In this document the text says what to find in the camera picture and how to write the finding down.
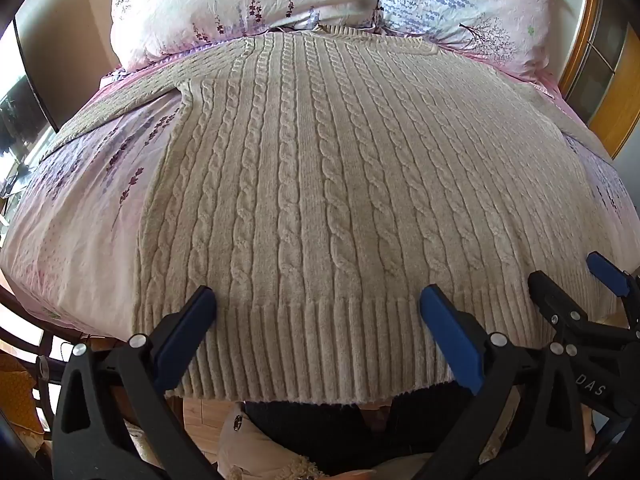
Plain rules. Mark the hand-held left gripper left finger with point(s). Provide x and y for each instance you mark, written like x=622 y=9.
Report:
x=186 y=332

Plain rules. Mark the dark wooden chair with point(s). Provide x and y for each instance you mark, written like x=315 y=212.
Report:
x=20 y=310

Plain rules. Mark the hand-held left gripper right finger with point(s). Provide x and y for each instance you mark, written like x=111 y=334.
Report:
x=450 y=332

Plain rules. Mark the pink lavender print pillow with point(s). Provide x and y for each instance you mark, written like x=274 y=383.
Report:
x=200 y=0

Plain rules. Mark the white blue floral pillow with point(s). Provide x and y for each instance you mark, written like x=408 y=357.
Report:
x=450 y=0

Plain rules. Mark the wooden framed glass door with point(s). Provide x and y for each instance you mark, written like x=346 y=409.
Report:
x=580 y=35

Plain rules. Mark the person's dark trousers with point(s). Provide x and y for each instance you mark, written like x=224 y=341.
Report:
x=325 y=430

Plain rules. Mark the pink floral bed sheet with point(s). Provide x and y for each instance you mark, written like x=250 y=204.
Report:
x=75 y=220

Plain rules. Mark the cream fluffy cloth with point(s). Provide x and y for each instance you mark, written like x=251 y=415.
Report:
x=250 y=445

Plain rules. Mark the yellow patterned cushion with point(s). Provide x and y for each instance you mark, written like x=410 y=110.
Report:
x=20 y=395

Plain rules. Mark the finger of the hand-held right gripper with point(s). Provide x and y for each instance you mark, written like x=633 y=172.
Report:
x=550 y=295
x=607 y=275

